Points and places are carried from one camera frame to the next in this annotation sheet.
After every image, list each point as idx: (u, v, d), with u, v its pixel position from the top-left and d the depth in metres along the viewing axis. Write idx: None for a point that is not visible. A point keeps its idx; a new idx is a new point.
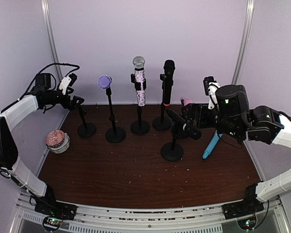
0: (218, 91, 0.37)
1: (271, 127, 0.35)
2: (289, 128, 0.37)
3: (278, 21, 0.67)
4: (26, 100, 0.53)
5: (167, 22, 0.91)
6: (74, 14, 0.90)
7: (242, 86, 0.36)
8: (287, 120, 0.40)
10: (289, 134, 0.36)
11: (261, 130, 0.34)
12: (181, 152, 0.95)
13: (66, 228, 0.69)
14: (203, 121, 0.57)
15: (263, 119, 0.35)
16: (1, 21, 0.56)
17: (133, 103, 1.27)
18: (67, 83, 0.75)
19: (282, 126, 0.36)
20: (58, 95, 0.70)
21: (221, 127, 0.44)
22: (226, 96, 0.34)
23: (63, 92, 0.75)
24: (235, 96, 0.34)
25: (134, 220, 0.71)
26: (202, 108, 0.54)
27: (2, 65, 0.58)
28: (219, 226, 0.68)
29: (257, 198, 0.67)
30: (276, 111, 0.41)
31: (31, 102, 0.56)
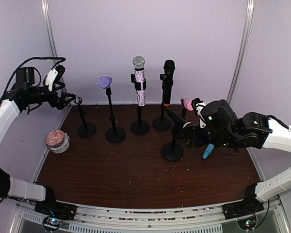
0: (203, 110, 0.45)
1: (259, 132, 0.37)
2: (278, 132, 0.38)
3: (278, 21, 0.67)
4: (5, 110, 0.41)
5: (167, 22, 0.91)
6: (74, 14, 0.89)
7: (223, 101, 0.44)
8: (276, 124, 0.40)
10: (278, 137, 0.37)
11: (248, 137, 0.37)
12: (181, 152, 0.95)
13: (66, 228, 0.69)
14: (199, 140, 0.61)
15: (250, 125, 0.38)
16: (0, 22, 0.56)
17: (134, 103, 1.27)
18: (53, 77, 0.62)
19: (269, 130, 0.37)
20: (42, 92, 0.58)
21: (216, 140, 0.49)
22: (208, 114, 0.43)
23: (49, 88, 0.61)
24: (216, 111, 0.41)
25: (134, 220, 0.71)
26: (194, 129, 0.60)
27: (1, 65, 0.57)
28: (219, 226, 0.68)
29: (257, 197, 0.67)
30: (266, 115, 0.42)
31: (10, 109, 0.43)
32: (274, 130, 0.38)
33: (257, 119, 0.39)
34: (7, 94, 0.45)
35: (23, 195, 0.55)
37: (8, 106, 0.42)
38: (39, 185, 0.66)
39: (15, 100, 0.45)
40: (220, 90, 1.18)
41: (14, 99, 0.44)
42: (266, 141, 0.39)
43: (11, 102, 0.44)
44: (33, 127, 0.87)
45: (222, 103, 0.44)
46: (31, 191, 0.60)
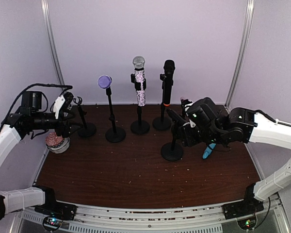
0: (188, 108, 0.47)
1: (243, 126, 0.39)
2: (264, 127, 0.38)
3: (278, 20, 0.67)
4: (4, 138, 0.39)
5: (167, 22, 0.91)
6: (74, 13, 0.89)
7: (206, 98, 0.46)
8: (262, 118, 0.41)
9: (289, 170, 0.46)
10: (264, 131, 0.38)
11: (233, 131, 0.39)
12: (181, 152, 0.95)
13: (66, 228, 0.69)
14: (190, 139, 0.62)
15: (235, 121, 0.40)
16: (1, 21, 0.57)
17: (133, 103, 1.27)
18: (59, 104, 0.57)
19: (254, 124, 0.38)
20: (47, 120, 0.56)
21: (203, 137, 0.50)
22: (191, 111, 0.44)
23: (56, 115, 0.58)
24: (199, 108, 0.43)
25: (134, 220, 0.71)
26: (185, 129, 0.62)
27: (2, 65, 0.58)
28: (219, 226, 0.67)
29: (255, 197, 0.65)
30: (252, 110, 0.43)
31: (11, 136, 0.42)
32: (260, 124, 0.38)
33: (243, 113, 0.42)
34: (9, 118, 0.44)
35: (22, 206, 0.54)
37: (9, 133, 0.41)
38: (38, 190, 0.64)
39: (16, 126, 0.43)
40: (220, 90, 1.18)
41: (15, 125, 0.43)
42: (252, 135, 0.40)
43: (12, 129, 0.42)
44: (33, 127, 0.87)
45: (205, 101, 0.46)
46: (30, 199, 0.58)
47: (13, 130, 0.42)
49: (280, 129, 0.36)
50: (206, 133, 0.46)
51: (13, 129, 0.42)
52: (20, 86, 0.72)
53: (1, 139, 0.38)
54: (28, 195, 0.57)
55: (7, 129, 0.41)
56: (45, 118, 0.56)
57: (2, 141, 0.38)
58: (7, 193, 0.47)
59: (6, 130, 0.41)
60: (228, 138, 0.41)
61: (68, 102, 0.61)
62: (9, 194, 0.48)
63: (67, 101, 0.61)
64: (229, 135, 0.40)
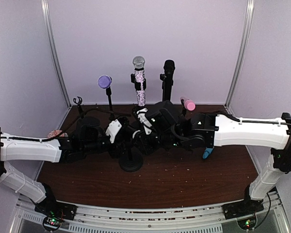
0: (149, 112, 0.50)
1: (204, 133, 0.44)
2: (227, 128, 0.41)
3: (278, 20, 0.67)
4: (47, 148, 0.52)
5: (167, 22, 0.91)
6: (74, 13, 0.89)
7: (166, 102, 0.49)
8: (225, 120, 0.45)
9: (270, 168, 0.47)
10: (228, 132, 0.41)
11: (194, 139, 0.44)
12: (140, 161, 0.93)
13: (66, 228, 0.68)
14: (149, 147, 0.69)
15: (196, 127, 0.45)
16: (1, 21, 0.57)
17: (134, 103, 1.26)
18: (115, 130, 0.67)
19: (215, 128, 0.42)
20: (103, 141, 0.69)
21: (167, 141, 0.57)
22: (152, 115, 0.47)
23: (111, 140, 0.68)
24: (159, 112, 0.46)
25: (134, 220, 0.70)
26: (141, 137, 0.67)
27: (2, 65, 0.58)
28: (219, 226, 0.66)
29: (251, 197, 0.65)
30: (213, 113, 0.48)
31: (51, 152, 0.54)
32: (223, 127, 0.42)
33: (203, 119, 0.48)
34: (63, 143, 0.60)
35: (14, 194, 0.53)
37: (54, 150, 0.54)
38: (40, 190, 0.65)
39: (62, 151, 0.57)
40: (219, 90, 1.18)
41: (62, 150, 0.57)
42: (216, 139, 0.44)
43: (58, 150, 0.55)
44: (34, 127, 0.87)
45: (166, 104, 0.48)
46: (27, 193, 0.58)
47: (59, 151, 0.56)
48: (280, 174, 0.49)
49: (248, 128, 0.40)
50: (168, 138, 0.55)
51: (59, 151, 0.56)
52: (20, 86, 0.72)
53: (46, 147, 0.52)
54: (28, 188, 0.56)
55: (57, 146, 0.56)
56: (101, 142, 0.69)
57: (45, 148, 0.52)
58: (11, 171, 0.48)
59: (56, 146, 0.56)
60: (189, 144, 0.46)
61: (122, 127, 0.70)
62: (11, 174, 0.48)
63: (123, 126, 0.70)
64: (190, 141, 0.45)
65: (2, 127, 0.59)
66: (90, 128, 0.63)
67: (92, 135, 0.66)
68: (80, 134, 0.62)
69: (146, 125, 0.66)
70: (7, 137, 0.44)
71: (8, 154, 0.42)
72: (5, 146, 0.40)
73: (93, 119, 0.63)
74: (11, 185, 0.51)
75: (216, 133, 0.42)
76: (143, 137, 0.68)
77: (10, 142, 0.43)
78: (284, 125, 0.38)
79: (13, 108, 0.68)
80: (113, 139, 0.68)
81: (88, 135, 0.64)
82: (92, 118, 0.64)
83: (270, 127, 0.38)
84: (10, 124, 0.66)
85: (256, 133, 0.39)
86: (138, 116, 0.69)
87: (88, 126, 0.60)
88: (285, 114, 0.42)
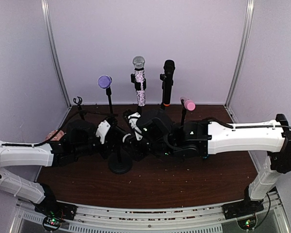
0: (140, 121, 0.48)
1: (196, 143, 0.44)
2: (221, 136, 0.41)
3: (278, 20, 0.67)
4: (40, 152, 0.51)
5: (167, 22, 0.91)
6: (74, 13, 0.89)
7: (158, 111, 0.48)
8: (218, 126, 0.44)
9: (267, 170, 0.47)
10: (223, 140, 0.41)
11: (186, 149, 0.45)
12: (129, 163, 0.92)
13: (66, 228, 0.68)
14: (139, 153, 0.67)
15: (189, 138, 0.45)
16: (1, 22, 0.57)
17: (134, 103, 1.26)
18: (105, 130, 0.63)
19: (208, 137, 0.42)
20: (94, 143, 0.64)
21: (157, 150, 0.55)
22: (144, 124, 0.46)
23: (102, 141, 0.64)
24: (152, 122, 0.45)
25: (134, 220, 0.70)
26: (132, 143, 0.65)
27: (1, 64, 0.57)
28: (220, 226, 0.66)
29: (251, 199, 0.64)
30: (205, 121, 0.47)
31: (42, 157, 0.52)
32: (217, 136, 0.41)
33: (196, 128, 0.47)
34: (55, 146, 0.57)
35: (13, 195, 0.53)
37: (45, 154, 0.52)
38: (39, 190, 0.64)
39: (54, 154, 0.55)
40: (219, 90, 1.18)
41: (55, 153, 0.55)
42: (209, 147, 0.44)
43: (50, 155, 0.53)
44: (34, 127, 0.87)
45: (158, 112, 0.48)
46: (26, 194, 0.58)
47: (51, 155, 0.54)
48: (277, 175, 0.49)
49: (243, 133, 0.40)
50: (160, 146, 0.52)
51: (52, 155, 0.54)
52: (20, 86, 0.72)
53: (38, 152, 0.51)
54: (26, 189, 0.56)
55: (48, 150, 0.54)
56: (91, 143, 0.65)
57: (37, 153, 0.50)
58: (5, 176, 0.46)
59: (47, 150, 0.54)
60: (182, 154, 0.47)
61: (112, 127, 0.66)
62: (8, 178, 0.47)
63: (112, 126, 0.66)
64: (183, 152, 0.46)
65: (2, 128, 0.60)
66: (80, 130, 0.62)
67: (83, 137, 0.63)
68: (71, 136, 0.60)
69: (137, 130, 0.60)
70: (0, 143, 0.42)
71: (0, 161, 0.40)
72: None
73: (83, 123, 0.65)
74: (8, 188, 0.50)
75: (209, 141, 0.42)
76: (133, 142, 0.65)
77: (3, 149, 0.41)
78: (279, 127, 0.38)
79: (13, 108, 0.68)
80: (104, 139, 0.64)
81: (78, 137, 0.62)
82: (80, 121, 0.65)
83: (265, 131, 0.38)
84: (10, 125, 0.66)
85: (251, 137, 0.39)
86: (130, 121, 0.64)
87: (78, 128, 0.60)
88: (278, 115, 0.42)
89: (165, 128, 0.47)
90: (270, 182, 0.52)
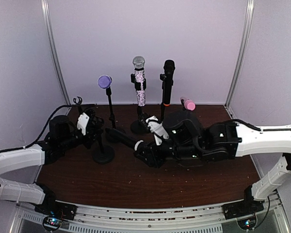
0: (168, 122, 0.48)
1: (227, 145, 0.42)
2: (250, 139, 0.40)
3: (278, 20, 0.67)
4: (32, 152, 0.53)
5: (167, 22, 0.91)
6: (74, 13, 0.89)
7: (188, 112, 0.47)
8: (245, 128, 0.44)
9: (282, 170, 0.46)
10: (250, 143, 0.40)
11: (218, 152, 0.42)
12: (112, 153, 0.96)
13: (66, 228, 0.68)
14: (158, 158, 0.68)
15: (219, 140, 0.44)
16: (1, 22, 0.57)
17: (134, 103, 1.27)
18: (85, 123, 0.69)
19: (238, 140, 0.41)
20: (77, 136, 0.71)
21: (182, 154, 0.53)
22: (174, 126, 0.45)
23: (83, 132, 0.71)
24: (182, 124, 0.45)
25: (134, 220, 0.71)
26: (152, 149, 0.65)
27: (1, 65, 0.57)
28: (219, 226, 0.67)
29: (255, 199, 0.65)
30: (233, 123, 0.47)
31: (36, 156, 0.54)
32: (245, 139, 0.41)
33: (224, 130, 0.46)
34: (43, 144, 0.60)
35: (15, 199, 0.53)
37: (38, 152, 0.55)
38: (38, 190, 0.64)
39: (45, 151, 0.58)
40: (219, 90, 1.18)
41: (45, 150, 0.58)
42: (238, 150, 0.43)
43: (42, 152, 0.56)
44: (34, 127, 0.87)
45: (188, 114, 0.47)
46: (27, 194, 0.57)
47: (42, 152, 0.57)
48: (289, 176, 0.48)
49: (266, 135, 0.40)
50: (186, 149, 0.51)
51: (43, 153, 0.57)
52: (20, 86, 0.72)
53: (30, 151, 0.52)
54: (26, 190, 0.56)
55: (39, 149, 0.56)
56: (75, 136, 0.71)
57: (30, 153, 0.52)
58: (3, 184, 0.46)
59: (38, 148, 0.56)
60: (212, 158, 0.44)
61: (91, 119, 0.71)
62: (6, 185, 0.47)
63: (91, 118, 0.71)
64: (213, 155, 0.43)
65: (1, 128, 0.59)
66: (63, 125, 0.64)
67: (65, 130, 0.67)
68: (55, 131, 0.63)
69: (156, 134, 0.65)
70: None
71: (0, 168, 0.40)
72: None
73: (61, 117, 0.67)
74: (10, 195, 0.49)
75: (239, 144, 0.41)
76: (153, 148, 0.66)
77: None
78: None
79: (13, 108, 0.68)
80: (85, 131, 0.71)
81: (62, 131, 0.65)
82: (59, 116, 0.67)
83: (289, 134, 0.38)
84: (10, 125, 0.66)
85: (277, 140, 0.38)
86: (149, 124, 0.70)
87: (60, 123, 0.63)
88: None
89: (195, 131, 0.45)
90: (280, 183, 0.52)
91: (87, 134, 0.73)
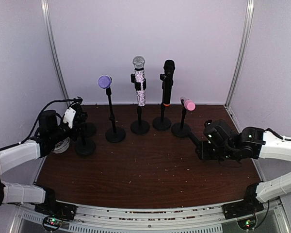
0: (204, 130, 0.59)
1: (252, 144, 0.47)
2: (271, 143, 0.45)
3: (278, 21, 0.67)
4: (29, 145, 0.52)
5: (167, 23, 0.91)
6: (74, 13, 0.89)
7: (220, 121, 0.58)
8: (270, 136, 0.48)
9: None
10: (270, 147, 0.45)
11: (243, 149, 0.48)
12: (93, 146, 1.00)
13: (66, 228, 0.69)
14: (206, 154, 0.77)
15: (246, 139, 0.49)
16: (0, 22, 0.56)
17: (134, 103, 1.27)
18: (71, 116, 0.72)
19: (262, 142, 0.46)
20: (64, 129, 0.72)
21: (220, 154, 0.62)
22: (208, 132, 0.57)
23: (70, 124, 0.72)
24: (214, 129, 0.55)
25: (134, 220, 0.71)
26: (203, 143, 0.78)
27: (1, 65, 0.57)
28: (219, 226, 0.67)
29: (257, 197, 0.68)
30: (262, 129, 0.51)
31: (33, 149, 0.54)
32: (268, 142, 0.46)
33: (253, 133, 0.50)
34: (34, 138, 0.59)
35: (21, 199, 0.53)
37: (34, 145, 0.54)
38: (39, 188, 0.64)
39: (40, 143, 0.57)
40: (219, 90, 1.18)
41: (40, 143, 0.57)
42: (261, 151, 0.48)
43: (37, 144, 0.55)
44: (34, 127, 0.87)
45: (219, 122, 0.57)
46: (29, 194, 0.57)
47: (38, 144, 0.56)
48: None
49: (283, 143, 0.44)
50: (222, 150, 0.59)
51: (39, 144, 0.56)
52: (20, 86, 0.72)
53: (26, 145, 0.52)
54: (28, 190, 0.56)
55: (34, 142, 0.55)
56: (62, 129, 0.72)
57: (27, 147, 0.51)
58: (7, 184, 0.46)
59: (32, 142, 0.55)
60: (240, 155, 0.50)
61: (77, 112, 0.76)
62: (10, 186, 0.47)
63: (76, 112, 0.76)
64: (239, 152, 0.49)
65: (1, 128, 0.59)
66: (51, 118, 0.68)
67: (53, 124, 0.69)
68: (44, 123, 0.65)
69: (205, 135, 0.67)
70: None
71: (3, 164, 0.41)
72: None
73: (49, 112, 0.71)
74: (15, 197, 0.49)
75: (262, 147, 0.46)
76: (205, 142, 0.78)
77: None
78: None
79: (13, 108, 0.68)
80: (72, 124, 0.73)
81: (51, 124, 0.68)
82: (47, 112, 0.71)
83: None
84: (10, 125, 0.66)
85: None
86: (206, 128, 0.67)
87: (49, 114, 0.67)
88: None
89: (225, 134, 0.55)
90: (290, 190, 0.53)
91: (72, 127, 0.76)
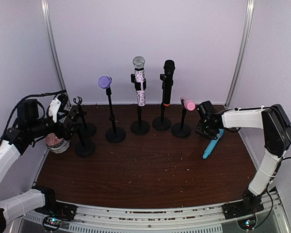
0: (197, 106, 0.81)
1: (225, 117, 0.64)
2: (229, 113, 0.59)
3: (278, 21, 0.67)
4: (2, 154, 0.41)
5: (167, 23, 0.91)
6: (74, 13, 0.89)
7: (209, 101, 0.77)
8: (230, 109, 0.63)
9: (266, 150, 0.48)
10: (229, 115, 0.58)
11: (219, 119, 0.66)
12: (92, 146, 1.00)
13: (66, 228, 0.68)
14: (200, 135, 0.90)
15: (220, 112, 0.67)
16: (1, 22, 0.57)
17: (134, 103, 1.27)
18: (56, 108, 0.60)
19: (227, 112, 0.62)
20: (47, 123, 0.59)
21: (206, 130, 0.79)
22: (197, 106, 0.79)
23: (54, 118, 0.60)
24: (202, 104, 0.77)
25: (134, 220, 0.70)
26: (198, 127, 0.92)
27: (2, 65, 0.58)
28: (219, 226, 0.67)
29: (250, 189, 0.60)
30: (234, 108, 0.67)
31: (11, 153, 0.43)
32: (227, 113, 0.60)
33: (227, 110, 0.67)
34: (8, 133, 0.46)
35: (22, 212, 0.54)
37: (9, 149, 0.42)
38: (37, 192, 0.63)
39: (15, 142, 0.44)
40: (219, 90, 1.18)
41: (14, 142, 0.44)
42: (224, 120, 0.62)
43: (11, 145, 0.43)
44: None
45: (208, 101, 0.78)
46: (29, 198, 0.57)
47: (12, 146, 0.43)
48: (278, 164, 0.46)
49: (237, 112, 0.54)
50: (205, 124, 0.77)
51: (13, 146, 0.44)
52: (21, 86, 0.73)
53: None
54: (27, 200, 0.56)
55: (7, 145, 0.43)
56: (44, 124, 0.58)
57: (1, 156, 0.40)
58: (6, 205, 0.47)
59: (5, 146, 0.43)
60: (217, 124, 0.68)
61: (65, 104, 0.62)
62: (9, 205, 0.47)
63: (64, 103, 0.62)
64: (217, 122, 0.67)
65: (2, 128, 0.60)
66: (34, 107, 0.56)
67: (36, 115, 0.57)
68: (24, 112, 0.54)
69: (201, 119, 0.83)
70: None
71: None
72: None
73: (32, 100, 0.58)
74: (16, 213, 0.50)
75: (222, 117, 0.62)
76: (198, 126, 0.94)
77: None
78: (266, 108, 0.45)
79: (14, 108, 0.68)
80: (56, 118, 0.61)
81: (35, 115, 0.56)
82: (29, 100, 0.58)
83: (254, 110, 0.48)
84: (9, 125, 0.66)
85: (244, 114, 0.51)
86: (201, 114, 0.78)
87: None
88: (278, 105, 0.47)
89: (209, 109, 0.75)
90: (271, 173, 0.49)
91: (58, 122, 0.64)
